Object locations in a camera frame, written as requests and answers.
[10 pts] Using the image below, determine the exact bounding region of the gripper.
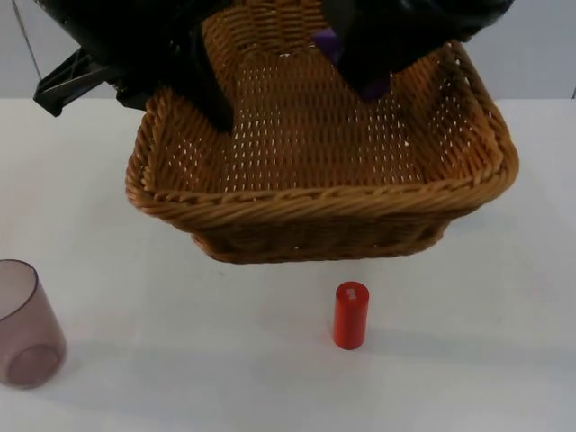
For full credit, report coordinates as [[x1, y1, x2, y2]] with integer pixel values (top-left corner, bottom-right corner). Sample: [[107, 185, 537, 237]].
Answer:
[[321, 0, 451, 94], [33, 20, 234, 134]]

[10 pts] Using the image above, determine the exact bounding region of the purple triangular block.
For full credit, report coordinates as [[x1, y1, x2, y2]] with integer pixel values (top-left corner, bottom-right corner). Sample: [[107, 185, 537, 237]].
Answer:
[[311, 25, 392, 103]]

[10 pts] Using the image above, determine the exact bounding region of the brown wicker basket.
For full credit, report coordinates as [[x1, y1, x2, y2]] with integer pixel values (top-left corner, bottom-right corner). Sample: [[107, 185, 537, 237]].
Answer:
[[124, 0, 521, 266]]

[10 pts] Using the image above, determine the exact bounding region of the red cylinder block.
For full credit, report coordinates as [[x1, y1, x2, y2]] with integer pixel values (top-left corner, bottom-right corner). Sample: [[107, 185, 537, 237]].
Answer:
[[331, 281, 371, 350]]

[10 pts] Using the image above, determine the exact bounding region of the clear purple-tinted cup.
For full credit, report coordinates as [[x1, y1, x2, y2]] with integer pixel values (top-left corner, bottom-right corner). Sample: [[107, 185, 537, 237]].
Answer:
[[0, 259, 68, 391]]

